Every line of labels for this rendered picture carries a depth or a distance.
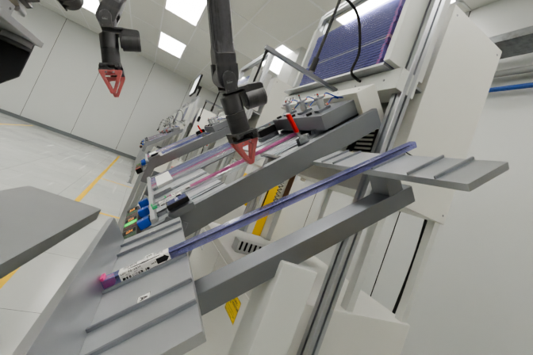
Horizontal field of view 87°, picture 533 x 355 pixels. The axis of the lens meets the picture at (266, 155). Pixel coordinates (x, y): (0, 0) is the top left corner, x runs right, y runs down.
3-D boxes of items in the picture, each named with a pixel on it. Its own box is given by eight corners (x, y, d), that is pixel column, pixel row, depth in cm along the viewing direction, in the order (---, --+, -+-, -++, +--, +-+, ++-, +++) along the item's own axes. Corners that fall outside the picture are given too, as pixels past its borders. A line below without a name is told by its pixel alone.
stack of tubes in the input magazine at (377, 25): (379, 63, 90) (406, -10, 93) (298, 86, 137) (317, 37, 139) (404, 82, 95) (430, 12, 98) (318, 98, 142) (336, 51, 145)
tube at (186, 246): (104, 290, 33) (100, 282, 33) (106, 284, 35) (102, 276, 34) (416, 147, 49) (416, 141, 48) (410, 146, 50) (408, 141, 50)
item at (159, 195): (163, 234, 67) (158, 223, 66) (154, 185, 127) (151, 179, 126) (234, 196, 73) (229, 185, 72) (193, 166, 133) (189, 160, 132)
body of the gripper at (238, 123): (246, 133, 87) (239, 110, 86) (259, 134, 78) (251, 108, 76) (227, 140, 85) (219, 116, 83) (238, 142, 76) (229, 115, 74)
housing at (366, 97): (369, 134, 89) (356, 92, 86) (293, 133, 134) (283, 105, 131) (386, 124, 92) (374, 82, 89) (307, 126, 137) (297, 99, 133)
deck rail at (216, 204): (164, 249, 65) (152, 227, 64) (164, 246, 67) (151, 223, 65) (381, 126, 89) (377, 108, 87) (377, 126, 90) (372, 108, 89)
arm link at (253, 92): (212, 72, 80) (220, 72, 72) (249, 62, 83) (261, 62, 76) (224, 113, 84) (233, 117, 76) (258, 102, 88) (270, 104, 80)
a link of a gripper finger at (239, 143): (255, 158, 88) (247, 129, 86) (265, 160, 82) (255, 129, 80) (235, 166, 86) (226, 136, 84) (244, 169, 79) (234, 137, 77)
